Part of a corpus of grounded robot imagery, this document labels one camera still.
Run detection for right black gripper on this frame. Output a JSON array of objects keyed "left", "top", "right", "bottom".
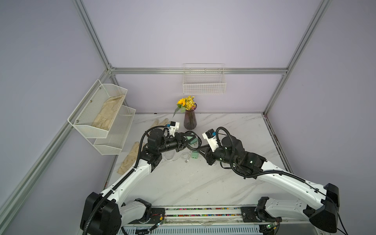
[{"left": 197, "top": 143, "right": 239, "bottom": 166}]

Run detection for white mesh shelf bin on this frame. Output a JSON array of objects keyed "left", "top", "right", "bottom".
[
  {"left": 68, "top": 80, "right": 128, "bottom": 139},
  {"left": 94, "top": 105, "right": 136, "bottom": 155}
]

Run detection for white knit glove on table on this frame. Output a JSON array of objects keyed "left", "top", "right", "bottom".
[{"left": 151, "top": 118, "right": 169, "bottom": 128}]

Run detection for dark glass flower vase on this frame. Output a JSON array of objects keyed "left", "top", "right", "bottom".
[{"left": 184, "top": 104, "right": 197, "bottom": 130}]

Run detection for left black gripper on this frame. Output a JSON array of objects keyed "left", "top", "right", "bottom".
[{"left": 158, "top": 133, "right": 195, "bottom": 154}]

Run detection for beige leather glove on table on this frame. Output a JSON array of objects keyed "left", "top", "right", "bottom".
[{"left": 117, "top": 142, "right": 140, "bottom": 175}]

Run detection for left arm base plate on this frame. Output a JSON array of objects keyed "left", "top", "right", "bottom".
[{"left": 139, "top": 208, "right": 165, "bottom": 224}]

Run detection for green charger plug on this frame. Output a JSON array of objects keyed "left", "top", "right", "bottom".
[
  {"left": 191, "top": 151, "right": 199, "bottom": 159},
  {"left": 187, "top": 137, "right": 198, "bottom": 146}
]

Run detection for lower white mesh shelf bin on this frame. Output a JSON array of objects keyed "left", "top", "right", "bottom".
[{"left": 94, "top": 105, "right": 136, "bottom": 155}]

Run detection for white wire wall basket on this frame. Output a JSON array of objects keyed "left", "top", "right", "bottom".
[{"left": 183, "top": 63, "right": 227, "bottom": 96}]

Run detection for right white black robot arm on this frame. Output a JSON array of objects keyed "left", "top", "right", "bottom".
[{"left": 202, "top": 127, "right": 347, "bottom": 234}]

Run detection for upper white mesh shelf bin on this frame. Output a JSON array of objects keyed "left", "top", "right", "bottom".
[{"left": 68, "top": 80, "right": 128, "bottom": 139}]

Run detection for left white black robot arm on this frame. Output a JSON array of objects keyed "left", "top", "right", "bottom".
[{"left": 80, "top": 121, "right": 185, "bottom": 235}]

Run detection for yellow flower bouquet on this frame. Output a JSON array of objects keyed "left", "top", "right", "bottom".
[{"left": 173, "top": 96, "right": 197, "bottom": 115}]

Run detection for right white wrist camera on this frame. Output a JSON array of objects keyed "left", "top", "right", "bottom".
[{"left": 202, "top": 129, "right": 219, "bottom": 152}]

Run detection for beige glove in bin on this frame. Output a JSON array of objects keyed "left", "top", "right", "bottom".
[{"left": 92, "top": 95, "right": 125, "bottom": 131}]

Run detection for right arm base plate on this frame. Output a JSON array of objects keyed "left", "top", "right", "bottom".
[{"left": 240, "top": 206, "right": 282, "bottom": 223}]

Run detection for aluminium front rail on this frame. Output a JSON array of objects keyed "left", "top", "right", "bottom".
[{"left": 118, "top": 205, "right": 325, "bottom": 235}]

